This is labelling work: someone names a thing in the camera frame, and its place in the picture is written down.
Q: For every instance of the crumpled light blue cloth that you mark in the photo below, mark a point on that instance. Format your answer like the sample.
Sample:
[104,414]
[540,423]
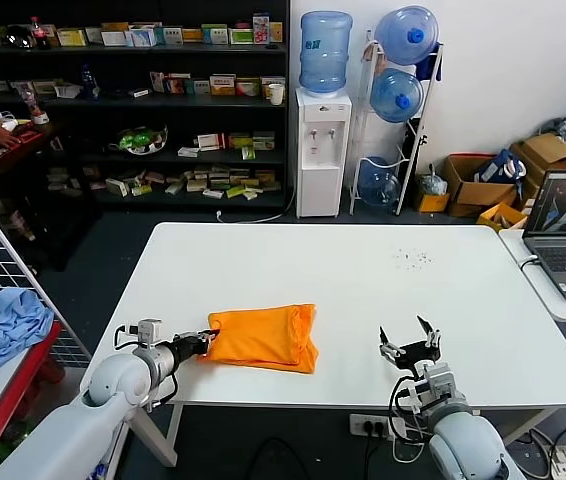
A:
[3,325]

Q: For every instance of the cream medicine box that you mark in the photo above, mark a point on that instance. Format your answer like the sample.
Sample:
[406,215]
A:
[117,187]

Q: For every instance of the yellow green medicine box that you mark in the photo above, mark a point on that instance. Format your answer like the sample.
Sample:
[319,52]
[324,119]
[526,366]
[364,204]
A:
[72,38]

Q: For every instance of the dark brown table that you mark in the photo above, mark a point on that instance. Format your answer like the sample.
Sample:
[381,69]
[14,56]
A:
[63,210]

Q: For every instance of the cola bottle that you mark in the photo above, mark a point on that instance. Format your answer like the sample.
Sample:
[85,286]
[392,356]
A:
[40,37]

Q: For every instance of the white paper cup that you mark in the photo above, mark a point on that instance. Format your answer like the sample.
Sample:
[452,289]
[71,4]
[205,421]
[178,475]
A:
[276,95]

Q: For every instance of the small yellow box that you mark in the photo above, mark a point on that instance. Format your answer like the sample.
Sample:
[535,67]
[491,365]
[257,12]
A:
[433,204]

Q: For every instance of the blue drink bottle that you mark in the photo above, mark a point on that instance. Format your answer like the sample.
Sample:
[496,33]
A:
[90,85]

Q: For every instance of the blue water jug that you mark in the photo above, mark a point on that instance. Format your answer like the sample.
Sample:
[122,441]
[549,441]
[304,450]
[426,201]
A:
[375,187]
[398,40]
[388,95]

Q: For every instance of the blue white medicine box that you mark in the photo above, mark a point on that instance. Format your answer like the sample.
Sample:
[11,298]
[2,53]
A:
[140,37]

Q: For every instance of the small white side table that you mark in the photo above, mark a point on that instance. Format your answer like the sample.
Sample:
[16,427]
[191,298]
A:
[553,310]

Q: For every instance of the white folding table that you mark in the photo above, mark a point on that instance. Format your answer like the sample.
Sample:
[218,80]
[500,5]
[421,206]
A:
[463,300]

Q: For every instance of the orange white medicine box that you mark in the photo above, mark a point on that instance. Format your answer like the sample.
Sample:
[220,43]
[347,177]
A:
[223,86]

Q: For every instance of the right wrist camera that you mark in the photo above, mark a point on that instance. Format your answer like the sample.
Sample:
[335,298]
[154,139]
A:
[440,382]

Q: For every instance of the white open tray box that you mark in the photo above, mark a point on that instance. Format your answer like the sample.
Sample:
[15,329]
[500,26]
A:
[68,91]

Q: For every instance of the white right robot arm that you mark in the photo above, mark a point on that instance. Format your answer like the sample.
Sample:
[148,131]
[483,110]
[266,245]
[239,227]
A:
[468,440]

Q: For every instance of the blue jug with label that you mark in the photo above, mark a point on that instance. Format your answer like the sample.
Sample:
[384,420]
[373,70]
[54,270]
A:
[323,55]

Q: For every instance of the shiny black helmet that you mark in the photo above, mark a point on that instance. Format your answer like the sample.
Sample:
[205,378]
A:
[18,37]

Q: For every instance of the open cardboard box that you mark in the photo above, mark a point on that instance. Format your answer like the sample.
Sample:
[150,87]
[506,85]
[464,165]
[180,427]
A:
[478,195]

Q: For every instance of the red white medicine box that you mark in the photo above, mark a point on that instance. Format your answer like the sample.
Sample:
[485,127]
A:
[211,142]

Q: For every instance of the clear plastic bag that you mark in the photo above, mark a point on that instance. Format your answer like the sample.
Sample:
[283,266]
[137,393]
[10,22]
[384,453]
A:
[434,185]

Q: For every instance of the large cardboard box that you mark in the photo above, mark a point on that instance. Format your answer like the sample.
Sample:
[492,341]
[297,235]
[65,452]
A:
[543,150]

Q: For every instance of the yellow open box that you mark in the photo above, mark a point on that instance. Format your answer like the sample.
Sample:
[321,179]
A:
[493,217]

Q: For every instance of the black shelf unit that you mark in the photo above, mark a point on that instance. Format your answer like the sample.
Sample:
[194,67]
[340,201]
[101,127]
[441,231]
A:
[188,104]

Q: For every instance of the bowl of green snacks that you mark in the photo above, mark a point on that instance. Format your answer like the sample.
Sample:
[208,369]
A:
[138,140]

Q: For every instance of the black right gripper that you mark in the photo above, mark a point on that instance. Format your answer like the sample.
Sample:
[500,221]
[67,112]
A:
[415,355]

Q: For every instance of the teal white medicine box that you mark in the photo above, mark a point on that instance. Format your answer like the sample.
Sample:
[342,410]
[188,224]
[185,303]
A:
[215,35]

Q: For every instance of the white metal jug rack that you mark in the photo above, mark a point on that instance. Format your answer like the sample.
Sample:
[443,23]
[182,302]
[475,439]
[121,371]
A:
[413,155]

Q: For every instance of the pink clear bottle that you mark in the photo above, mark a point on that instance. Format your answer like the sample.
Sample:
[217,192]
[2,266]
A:
[35,102]

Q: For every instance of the pink blue tall box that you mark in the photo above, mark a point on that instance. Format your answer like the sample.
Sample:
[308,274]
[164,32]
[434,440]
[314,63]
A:
[260,30]

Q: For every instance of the orange t-shirt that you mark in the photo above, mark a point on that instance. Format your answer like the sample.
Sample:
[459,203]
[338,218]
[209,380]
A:
[258,340]

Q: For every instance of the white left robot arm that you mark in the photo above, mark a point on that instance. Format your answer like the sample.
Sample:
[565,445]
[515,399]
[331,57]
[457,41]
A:
[113,380]

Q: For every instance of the blue tote bag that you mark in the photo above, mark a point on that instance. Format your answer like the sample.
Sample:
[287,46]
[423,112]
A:
[493,170]

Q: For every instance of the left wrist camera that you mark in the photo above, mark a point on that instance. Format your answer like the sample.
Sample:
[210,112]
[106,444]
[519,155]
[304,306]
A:
[148,330]

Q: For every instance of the white water dispenser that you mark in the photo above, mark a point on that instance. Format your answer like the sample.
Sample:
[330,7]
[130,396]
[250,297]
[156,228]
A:
[319,190]

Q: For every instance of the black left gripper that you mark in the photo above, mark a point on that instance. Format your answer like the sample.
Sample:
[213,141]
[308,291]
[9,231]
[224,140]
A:
[190,345]

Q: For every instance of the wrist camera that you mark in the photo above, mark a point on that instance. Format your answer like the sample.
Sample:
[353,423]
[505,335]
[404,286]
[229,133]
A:
[148,330]
[440,382]

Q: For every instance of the green white medicine box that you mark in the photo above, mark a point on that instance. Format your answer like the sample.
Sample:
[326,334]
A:
[241,36]

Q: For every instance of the bystander hand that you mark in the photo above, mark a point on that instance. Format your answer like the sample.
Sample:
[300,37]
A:
[8,140]

